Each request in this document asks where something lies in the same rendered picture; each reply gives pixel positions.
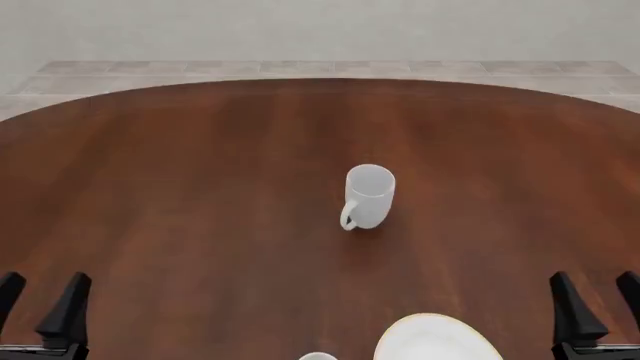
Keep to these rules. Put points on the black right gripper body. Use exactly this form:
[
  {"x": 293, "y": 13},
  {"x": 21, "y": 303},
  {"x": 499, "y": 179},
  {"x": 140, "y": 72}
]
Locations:
[{"x": 595, "y": 352}]

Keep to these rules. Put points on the white plate with rim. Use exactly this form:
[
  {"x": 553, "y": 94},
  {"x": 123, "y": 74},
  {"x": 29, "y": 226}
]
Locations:
[{"x": 435, "y": 339}]

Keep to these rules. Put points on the white mug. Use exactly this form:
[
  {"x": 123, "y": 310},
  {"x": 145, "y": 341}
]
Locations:
[{"x": 370, "y": 202}]

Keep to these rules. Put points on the small white cup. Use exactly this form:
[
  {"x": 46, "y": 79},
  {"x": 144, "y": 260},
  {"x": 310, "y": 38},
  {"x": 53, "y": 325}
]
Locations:
[{"x": 318, "y": 356}]

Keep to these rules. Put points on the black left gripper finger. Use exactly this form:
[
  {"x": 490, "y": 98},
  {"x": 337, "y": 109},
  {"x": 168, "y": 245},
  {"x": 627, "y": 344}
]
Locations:
[
  {"x": 67, "y": 311},
  {"x": 9, "y": 292}
]

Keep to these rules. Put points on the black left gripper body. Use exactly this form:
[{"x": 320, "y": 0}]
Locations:
[{"x": 45, "y": 352}]

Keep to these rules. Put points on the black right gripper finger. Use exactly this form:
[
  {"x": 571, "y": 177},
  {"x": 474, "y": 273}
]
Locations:
[
  {"x": 631, "y": 287},
  {"x": 575, "y": 315}
]

